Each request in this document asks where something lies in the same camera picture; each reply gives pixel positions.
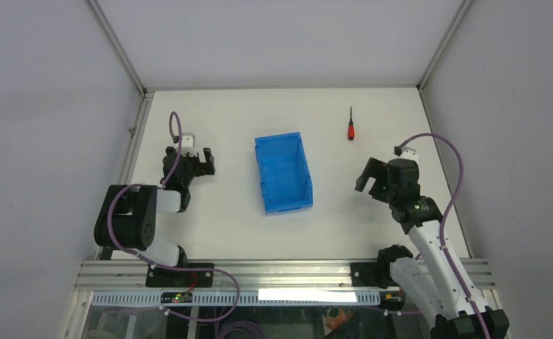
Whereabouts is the blue plastic bin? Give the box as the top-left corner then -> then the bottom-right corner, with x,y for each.
254,132 -> 314,214

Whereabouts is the orange object below table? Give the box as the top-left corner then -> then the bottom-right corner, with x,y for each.
323,307 -> 355,331

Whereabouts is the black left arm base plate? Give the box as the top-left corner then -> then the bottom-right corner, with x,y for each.
145,263 -> 214,289

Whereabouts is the aluminium front rail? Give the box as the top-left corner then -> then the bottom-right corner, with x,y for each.
73,258 -> 496,292

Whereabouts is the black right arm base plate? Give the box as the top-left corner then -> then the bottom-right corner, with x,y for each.
350,261 -> 398,289

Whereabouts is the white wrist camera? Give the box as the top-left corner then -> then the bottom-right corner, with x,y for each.
177,133 -> 198,157
398,146 -> 419,163

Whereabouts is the white slotted cable duct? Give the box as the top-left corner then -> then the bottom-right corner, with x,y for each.
91,288 -> 380,308

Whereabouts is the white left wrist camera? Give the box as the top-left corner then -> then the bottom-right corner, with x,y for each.
177,133 -> 198,157

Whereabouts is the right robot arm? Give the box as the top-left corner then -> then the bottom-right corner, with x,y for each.
350,157 -> 509,338

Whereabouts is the red-handled screwdriver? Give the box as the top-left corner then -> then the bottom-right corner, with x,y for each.
347,107 -> 355,141

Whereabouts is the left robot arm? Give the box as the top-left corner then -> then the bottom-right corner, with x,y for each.
93,146 -> 215,287

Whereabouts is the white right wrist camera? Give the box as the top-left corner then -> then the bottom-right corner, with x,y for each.
398,146 -> 419,163

